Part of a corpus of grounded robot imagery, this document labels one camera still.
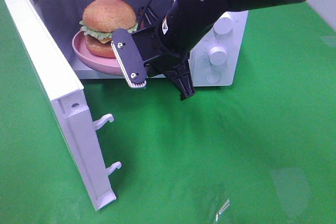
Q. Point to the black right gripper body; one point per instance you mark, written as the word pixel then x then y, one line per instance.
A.
pixel 158 58

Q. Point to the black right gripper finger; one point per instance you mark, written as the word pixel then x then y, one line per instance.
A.
pixel 129 58

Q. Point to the pink plate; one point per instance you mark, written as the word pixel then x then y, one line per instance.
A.
pixel 89 66

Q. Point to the burger with lettuce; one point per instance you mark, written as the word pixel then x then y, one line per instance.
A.
pixel 100 19

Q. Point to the round door release button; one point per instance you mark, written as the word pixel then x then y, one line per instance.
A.
pixel 213 76

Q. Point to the white microwave door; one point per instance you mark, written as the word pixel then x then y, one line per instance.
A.
pixel 65 93

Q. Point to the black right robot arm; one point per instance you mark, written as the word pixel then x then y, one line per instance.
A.
pixel 187 21

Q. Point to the lower white dial knob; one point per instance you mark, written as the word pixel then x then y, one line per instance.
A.
pixel 217 55

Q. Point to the white dial knob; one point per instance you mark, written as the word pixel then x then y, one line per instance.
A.
pixel 224 24
pixel 217 55

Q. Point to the white microwave oven body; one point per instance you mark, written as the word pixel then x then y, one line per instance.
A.
pixel 62 17

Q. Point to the upper white dial knob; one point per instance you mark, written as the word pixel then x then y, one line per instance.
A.
pixel 224 24

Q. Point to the clear plastic film scrap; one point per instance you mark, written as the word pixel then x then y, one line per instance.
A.
pixel 211 204

